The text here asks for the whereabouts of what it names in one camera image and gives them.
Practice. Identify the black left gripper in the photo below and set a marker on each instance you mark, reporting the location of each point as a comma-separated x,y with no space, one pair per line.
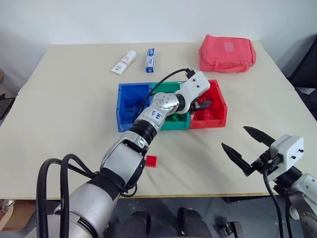
195,105

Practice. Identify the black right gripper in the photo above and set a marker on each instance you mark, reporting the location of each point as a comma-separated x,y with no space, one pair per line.
262,164

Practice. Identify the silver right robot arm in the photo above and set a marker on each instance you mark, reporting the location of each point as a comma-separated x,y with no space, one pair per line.
308,184

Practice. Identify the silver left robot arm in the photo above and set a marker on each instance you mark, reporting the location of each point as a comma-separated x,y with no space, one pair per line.
123,158

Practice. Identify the red toy blocks pile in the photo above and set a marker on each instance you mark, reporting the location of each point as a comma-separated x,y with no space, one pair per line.
206,115

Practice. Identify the green toy blocks pile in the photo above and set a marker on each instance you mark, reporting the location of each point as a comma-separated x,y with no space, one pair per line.
175,118

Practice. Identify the blue toy blocks pile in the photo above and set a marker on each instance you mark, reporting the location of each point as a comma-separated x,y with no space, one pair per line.
130,111

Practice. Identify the red plastic bin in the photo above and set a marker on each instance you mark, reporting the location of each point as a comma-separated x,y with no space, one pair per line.
218,104

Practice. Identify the green plastic bin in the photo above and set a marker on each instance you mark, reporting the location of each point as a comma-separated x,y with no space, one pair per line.
167,88

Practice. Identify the red fabric pouch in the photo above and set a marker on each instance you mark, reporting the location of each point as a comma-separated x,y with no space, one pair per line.
226,53

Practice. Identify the blue white toothpaste box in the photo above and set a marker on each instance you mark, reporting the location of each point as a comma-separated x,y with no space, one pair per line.
150,60

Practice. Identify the blue plastic bin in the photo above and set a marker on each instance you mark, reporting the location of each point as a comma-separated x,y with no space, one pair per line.
131,93

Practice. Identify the red toy block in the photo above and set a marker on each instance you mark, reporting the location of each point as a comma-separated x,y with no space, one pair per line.
151,161

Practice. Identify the small dark metal caster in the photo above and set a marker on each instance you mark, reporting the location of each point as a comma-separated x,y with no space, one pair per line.
230,228

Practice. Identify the white toothpaste tube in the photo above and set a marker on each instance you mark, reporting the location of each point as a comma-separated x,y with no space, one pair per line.
123,62

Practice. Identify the dark rounded shape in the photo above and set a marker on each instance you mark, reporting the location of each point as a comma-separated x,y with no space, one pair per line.
194,223

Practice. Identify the black floor object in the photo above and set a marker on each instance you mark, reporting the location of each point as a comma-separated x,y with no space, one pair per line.
6,105

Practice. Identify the brown cardboard box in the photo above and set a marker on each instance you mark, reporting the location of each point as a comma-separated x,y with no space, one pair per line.
19,213

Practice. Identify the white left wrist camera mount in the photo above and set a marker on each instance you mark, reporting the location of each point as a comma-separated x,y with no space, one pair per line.
196,85

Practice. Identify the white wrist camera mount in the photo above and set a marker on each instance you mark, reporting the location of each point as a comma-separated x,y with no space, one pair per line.
196,85
288,151

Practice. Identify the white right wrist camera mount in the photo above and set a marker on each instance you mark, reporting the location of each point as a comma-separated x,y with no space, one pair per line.
288,151

